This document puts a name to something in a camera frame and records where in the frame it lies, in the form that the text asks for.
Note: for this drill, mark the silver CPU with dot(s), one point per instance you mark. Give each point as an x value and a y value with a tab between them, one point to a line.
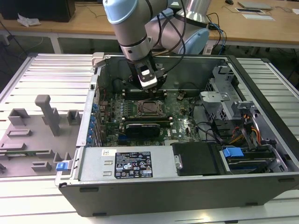
150	107

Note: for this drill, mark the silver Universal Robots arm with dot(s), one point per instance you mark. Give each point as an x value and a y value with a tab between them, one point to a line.
130	30

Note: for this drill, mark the CPU socket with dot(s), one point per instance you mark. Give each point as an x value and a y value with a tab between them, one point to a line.
149	109

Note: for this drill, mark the blue expansion slot clip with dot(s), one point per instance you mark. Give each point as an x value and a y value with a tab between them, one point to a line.
90	128
92	120
94	108
89	139

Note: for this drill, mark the black cylinder capacitor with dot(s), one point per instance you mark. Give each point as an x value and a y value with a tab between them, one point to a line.
117	85

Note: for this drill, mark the black RAM stick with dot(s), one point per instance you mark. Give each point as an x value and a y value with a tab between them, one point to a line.
147	119

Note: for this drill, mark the black graphics card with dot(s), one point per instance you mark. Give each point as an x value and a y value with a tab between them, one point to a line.
143	131

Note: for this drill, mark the green motherboard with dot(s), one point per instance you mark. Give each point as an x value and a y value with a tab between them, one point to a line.
180	130

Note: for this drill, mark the wooden desk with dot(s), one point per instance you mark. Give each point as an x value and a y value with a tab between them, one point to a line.
70	23

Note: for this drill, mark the white power plug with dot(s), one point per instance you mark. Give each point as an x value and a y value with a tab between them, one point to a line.
208	49

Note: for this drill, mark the silver metal drive cage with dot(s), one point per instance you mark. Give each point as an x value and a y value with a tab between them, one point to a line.
217	102

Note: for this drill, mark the grey power supply unit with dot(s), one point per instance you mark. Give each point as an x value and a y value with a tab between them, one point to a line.
98	163

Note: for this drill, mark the black plastic shroud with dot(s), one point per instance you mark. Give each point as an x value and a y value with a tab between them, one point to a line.
196	158

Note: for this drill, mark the black box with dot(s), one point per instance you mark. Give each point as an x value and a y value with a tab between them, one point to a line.
37	9

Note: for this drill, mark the crumpled white paper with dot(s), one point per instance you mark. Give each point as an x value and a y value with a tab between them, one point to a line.
28	20

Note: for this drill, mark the black computer mouse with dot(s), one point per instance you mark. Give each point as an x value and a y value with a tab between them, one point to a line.
229	2

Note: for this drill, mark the grey parts rack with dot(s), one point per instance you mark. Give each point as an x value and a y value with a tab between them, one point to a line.
35	140

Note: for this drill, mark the blue case latch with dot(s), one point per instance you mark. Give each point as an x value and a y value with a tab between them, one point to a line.
61	167

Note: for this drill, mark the blue disk carrier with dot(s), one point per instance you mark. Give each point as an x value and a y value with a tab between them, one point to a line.
232	155

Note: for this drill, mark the black open PC case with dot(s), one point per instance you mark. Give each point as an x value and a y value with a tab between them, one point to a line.
163	198

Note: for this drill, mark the green RAM stick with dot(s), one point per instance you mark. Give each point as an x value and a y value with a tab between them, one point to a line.
28	154

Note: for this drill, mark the white printed document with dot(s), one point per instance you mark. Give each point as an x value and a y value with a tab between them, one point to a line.
258	17

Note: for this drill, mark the silver laptop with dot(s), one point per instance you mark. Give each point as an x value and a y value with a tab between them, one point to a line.
254	4

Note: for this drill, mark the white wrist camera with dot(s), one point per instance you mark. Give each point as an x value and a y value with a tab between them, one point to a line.
147	77

